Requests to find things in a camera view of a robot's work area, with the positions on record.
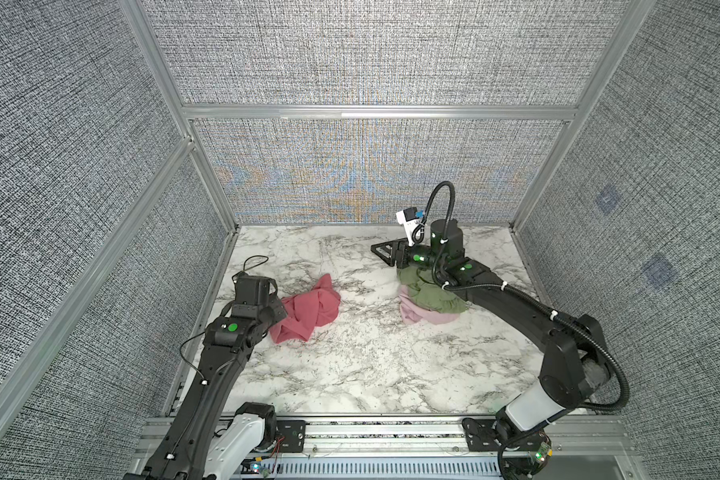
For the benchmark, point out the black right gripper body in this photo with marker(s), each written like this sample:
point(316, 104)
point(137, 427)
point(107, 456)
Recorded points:
point(421, 256)

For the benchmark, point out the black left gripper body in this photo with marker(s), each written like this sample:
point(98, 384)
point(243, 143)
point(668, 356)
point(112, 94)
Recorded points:
point(275, 310)

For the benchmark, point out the dark pink cloth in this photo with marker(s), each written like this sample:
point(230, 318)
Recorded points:
point(308, 311)

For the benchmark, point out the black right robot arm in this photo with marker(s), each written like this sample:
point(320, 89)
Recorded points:
point(576, 361)

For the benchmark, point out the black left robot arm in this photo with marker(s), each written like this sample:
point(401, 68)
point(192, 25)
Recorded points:
point(188, 449)

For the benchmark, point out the green cloth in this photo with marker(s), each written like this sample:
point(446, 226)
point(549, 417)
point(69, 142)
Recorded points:
point(425, 293)

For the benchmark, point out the light pink cloth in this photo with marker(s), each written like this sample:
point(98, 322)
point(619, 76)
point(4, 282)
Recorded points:
point(411, 313)

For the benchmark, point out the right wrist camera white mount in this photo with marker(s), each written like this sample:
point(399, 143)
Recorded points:
point(413, 222)

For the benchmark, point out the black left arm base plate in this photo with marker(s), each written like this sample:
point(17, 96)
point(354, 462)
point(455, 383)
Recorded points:
point(285, 436)

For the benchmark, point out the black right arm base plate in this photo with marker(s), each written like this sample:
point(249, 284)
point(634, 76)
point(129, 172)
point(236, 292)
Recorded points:
point(489, 434)

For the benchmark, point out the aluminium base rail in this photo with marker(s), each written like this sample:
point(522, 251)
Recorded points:
point(427, 447)

